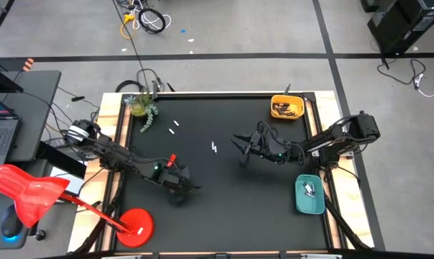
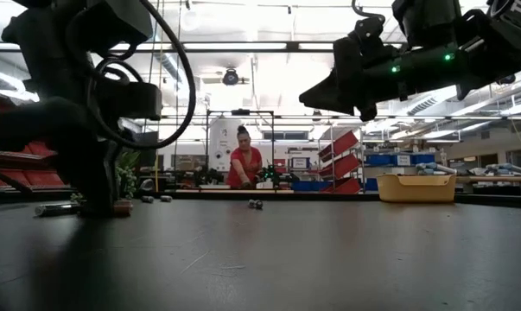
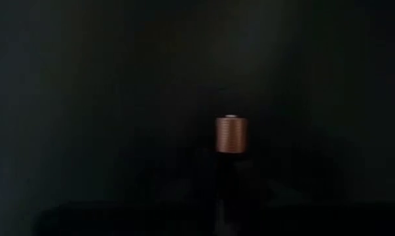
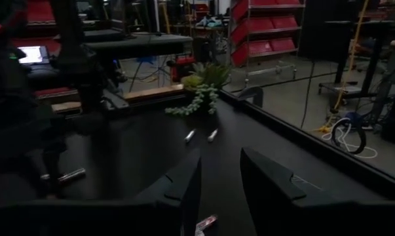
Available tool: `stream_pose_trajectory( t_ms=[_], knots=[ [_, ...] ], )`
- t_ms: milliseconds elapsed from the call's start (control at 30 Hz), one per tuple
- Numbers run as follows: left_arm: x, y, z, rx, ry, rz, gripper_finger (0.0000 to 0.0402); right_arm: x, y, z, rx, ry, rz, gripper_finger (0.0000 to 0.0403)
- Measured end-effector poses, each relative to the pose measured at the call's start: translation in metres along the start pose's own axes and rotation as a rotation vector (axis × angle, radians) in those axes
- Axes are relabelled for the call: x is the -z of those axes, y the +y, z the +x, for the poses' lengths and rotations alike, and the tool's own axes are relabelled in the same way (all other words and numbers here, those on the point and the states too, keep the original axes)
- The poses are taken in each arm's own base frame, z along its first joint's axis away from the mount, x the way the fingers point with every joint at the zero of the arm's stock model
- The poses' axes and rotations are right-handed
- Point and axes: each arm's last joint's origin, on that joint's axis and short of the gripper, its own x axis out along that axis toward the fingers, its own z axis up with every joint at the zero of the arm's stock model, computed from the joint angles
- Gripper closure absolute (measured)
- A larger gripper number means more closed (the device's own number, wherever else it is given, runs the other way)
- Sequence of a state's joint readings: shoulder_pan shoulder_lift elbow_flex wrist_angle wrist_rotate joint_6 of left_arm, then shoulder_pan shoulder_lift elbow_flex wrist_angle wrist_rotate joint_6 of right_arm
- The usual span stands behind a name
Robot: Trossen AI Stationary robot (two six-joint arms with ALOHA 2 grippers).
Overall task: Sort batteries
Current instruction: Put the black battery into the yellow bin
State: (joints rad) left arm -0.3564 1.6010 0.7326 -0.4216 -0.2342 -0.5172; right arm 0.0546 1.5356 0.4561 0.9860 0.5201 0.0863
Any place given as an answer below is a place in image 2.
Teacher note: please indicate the black monitor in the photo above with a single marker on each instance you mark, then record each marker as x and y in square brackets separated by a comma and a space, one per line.
[148, 160]

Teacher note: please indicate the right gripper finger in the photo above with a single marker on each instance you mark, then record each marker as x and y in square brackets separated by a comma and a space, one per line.
[338, 95]

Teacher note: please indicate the black metal frame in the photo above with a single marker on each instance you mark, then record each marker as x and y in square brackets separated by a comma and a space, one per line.
[240, 112]

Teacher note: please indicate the blue storage bins row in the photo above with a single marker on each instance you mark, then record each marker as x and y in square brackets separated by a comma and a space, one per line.
[398, 160]

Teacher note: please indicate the round black ceiling fixture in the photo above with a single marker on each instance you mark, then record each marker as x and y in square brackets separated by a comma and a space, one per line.
[230, 77]

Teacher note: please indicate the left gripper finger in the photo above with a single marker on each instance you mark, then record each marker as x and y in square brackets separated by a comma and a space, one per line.
[93, 181]

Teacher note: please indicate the background black robot arm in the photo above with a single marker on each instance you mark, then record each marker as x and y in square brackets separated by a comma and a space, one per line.
[208, 176]
[273, 175]

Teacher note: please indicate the blue grey foam roll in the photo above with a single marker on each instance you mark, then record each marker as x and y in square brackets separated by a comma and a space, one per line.
[437, 168]
[508, 168]

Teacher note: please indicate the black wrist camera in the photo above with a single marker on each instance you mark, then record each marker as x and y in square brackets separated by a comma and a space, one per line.
[130, 101]
[359, 43]

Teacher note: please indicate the person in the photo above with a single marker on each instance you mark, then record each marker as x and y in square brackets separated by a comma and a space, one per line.
[244, 166]

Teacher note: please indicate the yellow plastic bin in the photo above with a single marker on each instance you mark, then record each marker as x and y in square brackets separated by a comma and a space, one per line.
[415, 188]

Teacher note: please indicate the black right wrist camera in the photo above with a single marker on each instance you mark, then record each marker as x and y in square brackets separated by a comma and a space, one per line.
[359, 43]

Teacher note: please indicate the black copper AA battery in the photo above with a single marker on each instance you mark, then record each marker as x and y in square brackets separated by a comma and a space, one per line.
[124, 208]
[148, 199]

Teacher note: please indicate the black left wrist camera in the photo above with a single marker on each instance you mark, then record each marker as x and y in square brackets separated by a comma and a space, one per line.
[130, 101]

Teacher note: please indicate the black overhead frame bar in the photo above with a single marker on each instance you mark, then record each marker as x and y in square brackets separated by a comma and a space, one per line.
[292, 46]

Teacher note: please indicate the wooden workbench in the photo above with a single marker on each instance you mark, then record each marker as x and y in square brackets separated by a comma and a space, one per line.
[493, 178]

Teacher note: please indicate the artificial potted succulent plant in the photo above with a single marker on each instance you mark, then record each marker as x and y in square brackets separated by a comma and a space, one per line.
[128, 181]

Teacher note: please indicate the white cylindrical tank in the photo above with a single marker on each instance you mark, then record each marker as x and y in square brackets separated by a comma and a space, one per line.
[219, 142]

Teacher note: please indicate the red bin shelving rack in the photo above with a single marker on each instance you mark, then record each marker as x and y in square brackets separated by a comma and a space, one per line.
[342, 166]
[44, 177]

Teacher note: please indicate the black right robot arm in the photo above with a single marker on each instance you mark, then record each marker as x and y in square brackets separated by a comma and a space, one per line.
[493, 43]

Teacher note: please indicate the shiny round metal object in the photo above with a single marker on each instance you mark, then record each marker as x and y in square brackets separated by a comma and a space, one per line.
[147, 185]

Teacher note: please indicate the small framed sign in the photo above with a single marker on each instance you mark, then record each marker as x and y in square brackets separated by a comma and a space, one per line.
[300, 163]

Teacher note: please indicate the small black ceiling device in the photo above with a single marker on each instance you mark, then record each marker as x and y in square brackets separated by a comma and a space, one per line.
[506, 79]

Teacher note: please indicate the blue crate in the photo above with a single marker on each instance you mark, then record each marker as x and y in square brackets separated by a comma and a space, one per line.
[312, 185]

